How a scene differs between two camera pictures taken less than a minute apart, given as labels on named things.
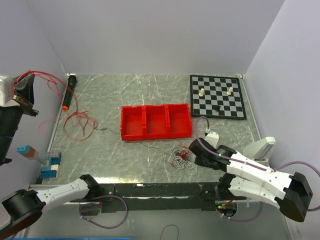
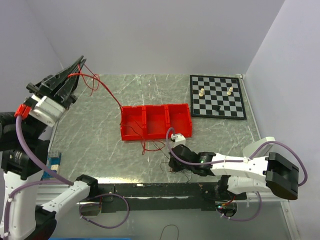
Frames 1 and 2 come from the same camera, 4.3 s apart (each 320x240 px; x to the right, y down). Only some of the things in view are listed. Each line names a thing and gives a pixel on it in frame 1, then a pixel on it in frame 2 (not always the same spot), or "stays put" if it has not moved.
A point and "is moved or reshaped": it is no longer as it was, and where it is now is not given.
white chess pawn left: (201, 92) stays put
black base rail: (157, 197) stays put
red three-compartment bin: (156, 121) stays put
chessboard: (217, 96) stays put
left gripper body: (16, 101) to (36, 87)
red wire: (79, 125) to (91, 80)
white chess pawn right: (230, 90) stays put
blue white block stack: (52, 171) stays put
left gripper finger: (24, 88) to (60, 76)
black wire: (146, 146) to (142, 138)
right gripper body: (201, 161) to (176, 166)
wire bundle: (180, 160) is moved or reshaped
